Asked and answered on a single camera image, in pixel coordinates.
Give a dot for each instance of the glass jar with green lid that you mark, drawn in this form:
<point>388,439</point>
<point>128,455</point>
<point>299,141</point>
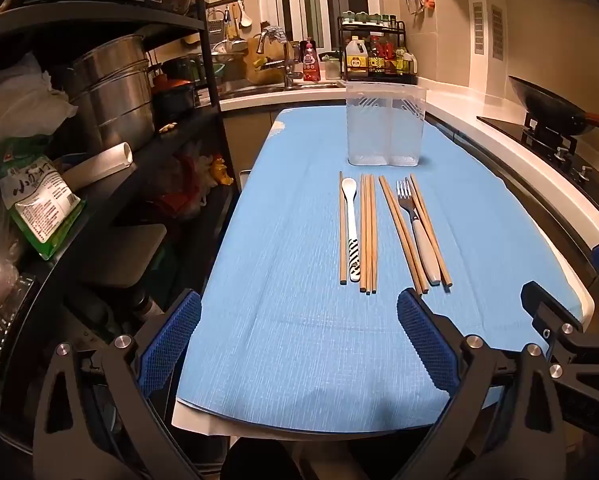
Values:
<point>331,67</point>

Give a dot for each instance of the hanging metal grater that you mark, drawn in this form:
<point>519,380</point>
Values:
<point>214,21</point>

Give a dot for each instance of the cooking oil bottle yellow label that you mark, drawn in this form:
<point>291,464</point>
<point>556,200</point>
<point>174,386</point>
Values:
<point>355,60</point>

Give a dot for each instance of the row of green-capped spice jars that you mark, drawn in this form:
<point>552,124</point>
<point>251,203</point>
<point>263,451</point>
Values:
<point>369,18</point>

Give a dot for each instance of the brown wooden cutting board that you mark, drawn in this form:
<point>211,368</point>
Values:
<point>252,75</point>

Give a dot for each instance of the hanging yellow brush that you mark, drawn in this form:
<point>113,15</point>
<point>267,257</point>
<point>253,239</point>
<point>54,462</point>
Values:
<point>233,27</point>

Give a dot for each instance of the white paper roll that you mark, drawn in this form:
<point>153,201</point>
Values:
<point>99,165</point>

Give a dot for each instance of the dark soy sauce bottle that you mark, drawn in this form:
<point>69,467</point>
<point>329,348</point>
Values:
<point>376,62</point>

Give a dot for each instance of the stainless steel steamer pot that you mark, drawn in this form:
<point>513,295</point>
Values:
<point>114,100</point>

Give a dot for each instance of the clear plastic utensil holder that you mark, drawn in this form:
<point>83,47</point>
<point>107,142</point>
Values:
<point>384,130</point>

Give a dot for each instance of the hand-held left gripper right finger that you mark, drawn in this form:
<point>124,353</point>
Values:
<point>424,345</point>

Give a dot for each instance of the steel kitchen faucet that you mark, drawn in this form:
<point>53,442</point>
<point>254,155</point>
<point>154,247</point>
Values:
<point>288,67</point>

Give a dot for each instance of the steel colander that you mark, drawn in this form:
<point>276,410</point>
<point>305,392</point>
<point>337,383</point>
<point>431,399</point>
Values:
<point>227,46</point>

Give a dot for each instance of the red sauce bottle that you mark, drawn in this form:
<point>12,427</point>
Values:
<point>390,57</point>

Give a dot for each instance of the red plastic bag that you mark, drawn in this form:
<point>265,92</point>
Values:
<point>179,200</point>

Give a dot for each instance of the ginger piece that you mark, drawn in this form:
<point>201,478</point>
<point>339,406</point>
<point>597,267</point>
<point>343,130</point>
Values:
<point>169,128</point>

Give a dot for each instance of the black gas stove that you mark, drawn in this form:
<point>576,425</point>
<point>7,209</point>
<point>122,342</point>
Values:
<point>554,155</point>

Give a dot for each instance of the black wok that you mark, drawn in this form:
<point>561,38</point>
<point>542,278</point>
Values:
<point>549,105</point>

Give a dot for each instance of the red dish soap bottle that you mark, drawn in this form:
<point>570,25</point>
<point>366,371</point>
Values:
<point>311,65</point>

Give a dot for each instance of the yellow toy figure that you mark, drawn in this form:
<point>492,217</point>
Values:
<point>222,170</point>

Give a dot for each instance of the hanging white ladle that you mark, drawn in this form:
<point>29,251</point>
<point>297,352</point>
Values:
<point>246,20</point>

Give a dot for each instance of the black pot with orange lid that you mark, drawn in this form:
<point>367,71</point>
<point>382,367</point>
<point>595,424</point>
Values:
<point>177,100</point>

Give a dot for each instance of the yellow sponge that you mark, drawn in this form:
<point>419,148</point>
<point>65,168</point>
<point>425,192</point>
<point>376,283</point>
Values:
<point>261,62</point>

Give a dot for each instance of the grey wall vent panel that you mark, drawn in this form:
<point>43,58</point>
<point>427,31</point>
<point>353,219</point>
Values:
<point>497,32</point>
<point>479,27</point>

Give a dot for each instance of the black metal shelf rack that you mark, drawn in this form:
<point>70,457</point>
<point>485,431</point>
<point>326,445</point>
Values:
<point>104,24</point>

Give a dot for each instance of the blue tablecloth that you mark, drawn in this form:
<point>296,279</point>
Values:
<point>289,340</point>

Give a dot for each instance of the grey dishcloth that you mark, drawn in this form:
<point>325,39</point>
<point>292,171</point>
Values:
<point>274,34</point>

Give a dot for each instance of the stainless steel sink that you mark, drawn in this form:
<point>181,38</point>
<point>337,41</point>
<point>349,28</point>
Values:
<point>259,91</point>

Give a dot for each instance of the green food packet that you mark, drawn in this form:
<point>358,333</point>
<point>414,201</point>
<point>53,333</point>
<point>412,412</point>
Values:
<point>39,200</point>

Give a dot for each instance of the green plastic basin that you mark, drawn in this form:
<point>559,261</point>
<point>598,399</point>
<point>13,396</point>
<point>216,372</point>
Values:
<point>218,72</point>

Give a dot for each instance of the white kitchen countertop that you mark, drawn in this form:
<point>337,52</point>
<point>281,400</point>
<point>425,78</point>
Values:
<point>479,110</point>

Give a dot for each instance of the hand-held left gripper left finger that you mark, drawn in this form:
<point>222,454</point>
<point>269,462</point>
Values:
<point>169,345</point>

